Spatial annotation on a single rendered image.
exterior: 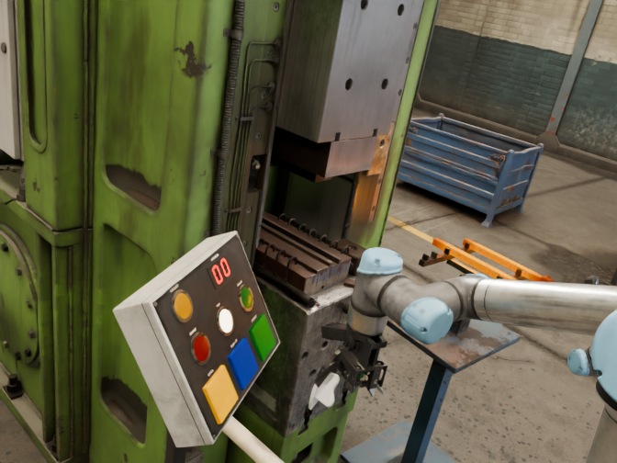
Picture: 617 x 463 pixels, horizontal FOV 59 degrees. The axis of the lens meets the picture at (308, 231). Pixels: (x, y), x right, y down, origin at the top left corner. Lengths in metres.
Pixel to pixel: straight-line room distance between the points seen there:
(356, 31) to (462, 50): 8.99
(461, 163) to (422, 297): 4.45
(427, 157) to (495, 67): 4.68
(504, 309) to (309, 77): 0.70
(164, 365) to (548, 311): 0.62
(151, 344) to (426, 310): 0.45
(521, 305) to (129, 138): 1.09
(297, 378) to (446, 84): 9.12
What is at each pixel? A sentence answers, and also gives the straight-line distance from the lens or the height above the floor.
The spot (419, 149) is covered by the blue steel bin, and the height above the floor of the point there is 0.46.
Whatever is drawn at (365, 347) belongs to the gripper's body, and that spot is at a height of 1.12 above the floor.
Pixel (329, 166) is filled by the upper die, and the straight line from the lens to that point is 1.39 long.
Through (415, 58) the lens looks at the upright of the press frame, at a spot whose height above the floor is 1.55.
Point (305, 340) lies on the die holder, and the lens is 1.54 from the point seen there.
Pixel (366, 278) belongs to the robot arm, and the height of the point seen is 1.25.
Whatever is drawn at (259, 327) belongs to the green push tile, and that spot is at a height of 1.03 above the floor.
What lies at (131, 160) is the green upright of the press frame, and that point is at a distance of 1.58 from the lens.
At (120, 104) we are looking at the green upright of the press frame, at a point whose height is 1.34.
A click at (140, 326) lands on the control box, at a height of 1.15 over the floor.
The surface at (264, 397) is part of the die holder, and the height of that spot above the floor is 0.53.
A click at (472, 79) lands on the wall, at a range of 10.17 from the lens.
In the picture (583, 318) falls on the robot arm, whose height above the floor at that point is 1.33.
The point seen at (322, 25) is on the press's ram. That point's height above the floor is 1.63.
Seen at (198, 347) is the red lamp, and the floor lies 1.10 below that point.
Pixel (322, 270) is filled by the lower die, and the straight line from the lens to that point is 1.55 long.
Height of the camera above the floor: 1.69
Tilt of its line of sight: 23 degrees down
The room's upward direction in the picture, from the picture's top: 10 degrees clockwise
